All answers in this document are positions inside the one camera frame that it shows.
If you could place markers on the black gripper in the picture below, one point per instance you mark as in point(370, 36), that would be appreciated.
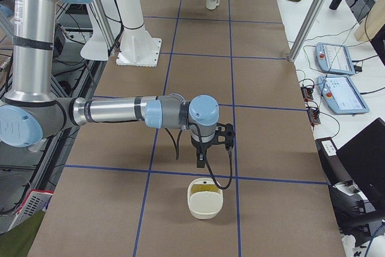
point(201, 148)

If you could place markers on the yellow lemon slice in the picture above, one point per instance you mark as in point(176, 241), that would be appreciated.
point(204, 187)

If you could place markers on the white ribbed mug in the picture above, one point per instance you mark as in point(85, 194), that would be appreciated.
point(212, 4)

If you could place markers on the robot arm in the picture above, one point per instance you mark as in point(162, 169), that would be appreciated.
point(30, 112)

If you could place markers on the near orange usb hub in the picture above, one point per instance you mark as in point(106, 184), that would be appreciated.
point(313, 115)

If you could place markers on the near teach pendant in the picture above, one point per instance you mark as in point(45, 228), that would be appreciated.
point(341, 95)

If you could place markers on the teach pendant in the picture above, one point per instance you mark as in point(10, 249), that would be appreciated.
point(334, 59)
point(341, 95)

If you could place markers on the black office chair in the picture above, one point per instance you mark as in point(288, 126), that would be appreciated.
point(355, 174)

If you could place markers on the far teach pendant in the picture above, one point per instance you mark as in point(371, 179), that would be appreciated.
point(334, 59)

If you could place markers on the red white basket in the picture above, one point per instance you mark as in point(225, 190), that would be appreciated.
point(35, 201)

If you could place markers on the wooden board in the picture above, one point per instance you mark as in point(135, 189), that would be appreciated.
point(372, 23)

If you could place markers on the aluminium frame post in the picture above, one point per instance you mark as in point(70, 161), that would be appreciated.
point(307, 24)

